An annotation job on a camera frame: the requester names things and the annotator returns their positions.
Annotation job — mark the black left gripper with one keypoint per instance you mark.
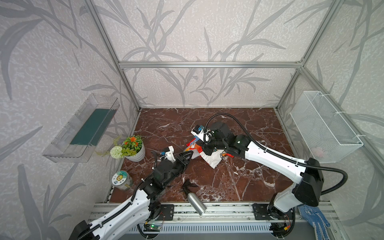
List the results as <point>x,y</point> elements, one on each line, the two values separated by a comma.
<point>178,161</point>

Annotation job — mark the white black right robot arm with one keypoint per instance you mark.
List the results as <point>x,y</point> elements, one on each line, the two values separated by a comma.
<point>306,176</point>

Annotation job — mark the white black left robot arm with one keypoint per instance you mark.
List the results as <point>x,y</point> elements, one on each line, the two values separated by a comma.
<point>143,205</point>

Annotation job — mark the small potted flower plant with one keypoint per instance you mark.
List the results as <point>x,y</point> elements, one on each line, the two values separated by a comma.
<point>132,148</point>

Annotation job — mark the silver spray bottle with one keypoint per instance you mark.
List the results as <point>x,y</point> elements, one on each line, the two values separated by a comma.
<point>192,198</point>

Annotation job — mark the blue white work glove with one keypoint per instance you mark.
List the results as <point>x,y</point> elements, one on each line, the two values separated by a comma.
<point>315,217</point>

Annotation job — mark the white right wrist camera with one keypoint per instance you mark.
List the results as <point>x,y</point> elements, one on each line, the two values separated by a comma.
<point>202,133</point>

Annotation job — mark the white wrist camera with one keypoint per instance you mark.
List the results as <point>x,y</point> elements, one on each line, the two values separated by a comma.
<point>202,133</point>
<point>168,153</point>

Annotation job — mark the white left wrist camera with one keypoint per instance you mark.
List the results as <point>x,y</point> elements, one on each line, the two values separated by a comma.
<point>168,153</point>

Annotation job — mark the clear plastic wall shelf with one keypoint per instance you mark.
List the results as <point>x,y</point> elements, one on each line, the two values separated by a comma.
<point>79,138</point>

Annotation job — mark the white wire mesh basket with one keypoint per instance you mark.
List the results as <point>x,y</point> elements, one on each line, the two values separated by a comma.
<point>325,131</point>

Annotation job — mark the aluminium frame profile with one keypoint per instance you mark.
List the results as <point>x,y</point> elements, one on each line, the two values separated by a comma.
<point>191,54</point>

